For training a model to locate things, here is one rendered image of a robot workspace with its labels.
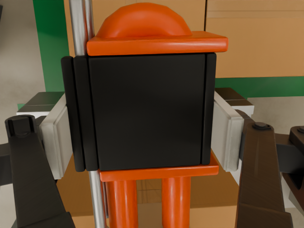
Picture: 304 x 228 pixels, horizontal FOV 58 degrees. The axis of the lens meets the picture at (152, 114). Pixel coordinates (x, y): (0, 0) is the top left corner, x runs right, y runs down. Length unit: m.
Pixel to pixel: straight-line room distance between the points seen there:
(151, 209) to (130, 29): 0.15
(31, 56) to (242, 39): 0.98
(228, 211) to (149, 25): 0.47
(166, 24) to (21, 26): 1.32
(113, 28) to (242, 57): 0.76
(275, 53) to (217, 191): 0.50
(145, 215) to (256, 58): 0.75
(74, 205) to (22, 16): 1.04
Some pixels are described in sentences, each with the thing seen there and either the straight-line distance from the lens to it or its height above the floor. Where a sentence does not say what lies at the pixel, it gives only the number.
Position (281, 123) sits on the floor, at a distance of 1.71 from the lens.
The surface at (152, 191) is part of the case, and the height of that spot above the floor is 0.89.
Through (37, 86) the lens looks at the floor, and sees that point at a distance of 1.49.
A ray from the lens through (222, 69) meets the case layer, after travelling 0.89.
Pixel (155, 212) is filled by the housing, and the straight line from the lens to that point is 0.24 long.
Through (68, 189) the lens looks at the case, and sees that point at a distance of 0.64.
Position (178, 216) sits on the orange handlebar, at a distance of 0.21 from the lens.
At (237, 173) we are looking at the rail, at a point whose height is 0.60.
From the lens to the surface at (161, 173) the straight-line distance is 0.17.
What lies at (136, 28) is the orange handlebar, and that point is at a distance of 0.16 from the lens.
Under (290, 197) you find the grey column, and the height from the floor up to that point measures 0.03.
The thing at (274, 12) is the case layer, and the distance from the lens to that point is 0.93.
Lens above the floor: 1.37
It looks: 69 degrees down
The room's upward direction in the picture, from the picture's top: 168 degrees clockwise
